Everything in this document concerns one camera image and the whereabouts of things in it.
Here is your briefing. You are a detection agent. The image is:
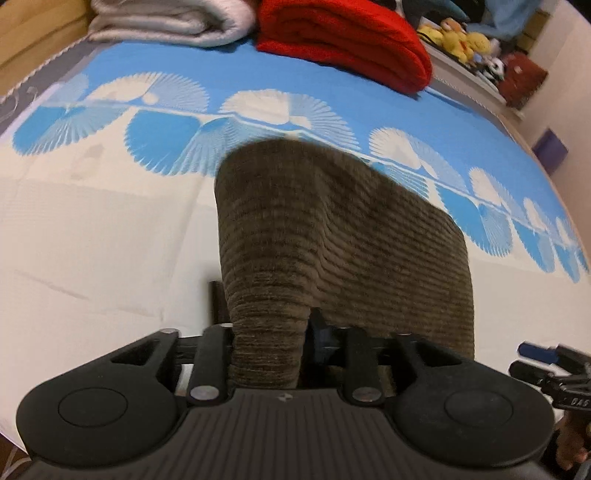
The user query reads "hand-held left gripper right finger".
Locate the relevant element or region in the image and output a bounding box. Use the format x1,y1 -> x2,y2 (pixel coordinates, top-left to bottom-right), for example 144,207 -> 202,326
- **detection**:
307,307 -> 462,407

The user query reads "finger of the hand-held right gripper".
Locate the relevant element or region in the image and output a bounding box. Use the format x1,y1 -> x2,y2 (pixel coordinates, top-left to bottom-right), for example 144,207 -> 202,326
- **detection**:
518,342 -> 561,361
509,361 -> 553,385

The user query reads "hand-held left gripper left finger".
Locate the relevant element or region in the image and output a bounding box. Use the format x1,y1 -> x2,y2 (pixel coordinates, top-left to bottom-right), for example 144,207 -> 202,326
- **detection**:
110,323 -> 234,408

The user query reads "brown ribbed towel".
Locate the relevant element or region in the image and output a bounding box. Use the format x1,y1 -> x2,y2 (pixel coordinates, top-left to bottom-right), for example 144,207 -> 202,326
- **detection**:
214,138 -> 476,398

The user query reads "person's right hand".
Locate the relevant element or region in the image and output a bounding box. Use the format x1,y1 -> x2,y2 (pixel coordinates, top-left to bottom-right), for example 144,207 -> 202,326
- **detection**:
553,409 -> 591,472

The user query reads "blue fan-patterned bedspread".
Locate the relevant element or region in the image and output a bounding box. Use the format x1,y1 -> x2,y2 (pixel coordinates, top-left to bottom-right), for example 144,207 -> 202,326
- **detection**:
0,36 -> 591,462

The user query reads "blue box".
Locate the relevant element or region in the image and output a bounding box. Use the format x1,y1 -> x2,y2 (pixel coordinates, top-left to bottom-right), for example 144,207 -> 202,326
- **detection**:
531,129 -> 570,175

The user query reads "red bag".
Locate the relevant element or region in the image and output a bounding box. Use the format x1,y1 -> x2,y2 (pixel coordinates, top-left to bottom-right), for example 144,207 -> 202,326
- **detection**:
499,52 -> 549,110

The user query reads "white shelf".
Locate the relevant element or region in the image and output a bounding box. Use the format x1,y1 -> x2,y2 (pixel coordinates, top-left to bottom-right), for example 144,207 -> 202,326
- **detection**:
424,41 -> 525,123

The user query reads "black and white plush toy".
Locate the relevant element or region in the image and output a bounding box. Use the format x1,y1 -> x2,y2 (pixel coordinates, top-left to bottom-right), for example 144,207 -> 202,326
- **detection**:
479,56 -> 505,85

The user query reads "folded red towel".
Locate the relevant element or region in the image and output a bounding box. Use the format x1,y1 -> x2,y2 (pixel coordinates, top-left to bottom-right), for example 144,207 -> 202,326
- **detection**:
256,0 -> 434,96

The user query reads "yellow plush toy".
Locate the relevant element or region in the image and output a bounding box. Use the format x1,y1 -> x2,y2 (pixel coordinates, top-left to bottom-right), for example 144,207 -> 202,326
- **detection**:
417,17 -> 493,64

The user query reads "light blue cloth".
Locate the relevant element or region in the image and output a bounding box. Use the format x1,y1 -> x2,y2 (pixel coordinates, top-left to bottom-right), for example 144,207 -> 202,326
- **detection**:
478,0 -> 550,41

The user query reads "white folded towel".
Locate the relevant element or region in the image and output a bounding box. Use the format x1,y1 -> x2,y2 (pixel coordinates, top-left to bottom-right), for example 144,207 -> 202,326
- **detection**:
87,0 -> 257,48

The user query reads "dark teal shark plush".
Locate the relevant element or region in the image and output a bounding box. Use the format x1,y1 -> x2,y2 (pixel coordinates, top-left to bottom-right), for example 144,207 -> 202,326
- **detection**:
403,0 -> 472,29

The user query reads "wooden bed frame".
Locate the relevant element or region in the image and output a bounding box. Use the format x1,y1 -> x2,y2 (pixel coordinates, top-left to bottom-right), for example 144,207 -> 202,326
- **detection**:
0,0 -> 91,97

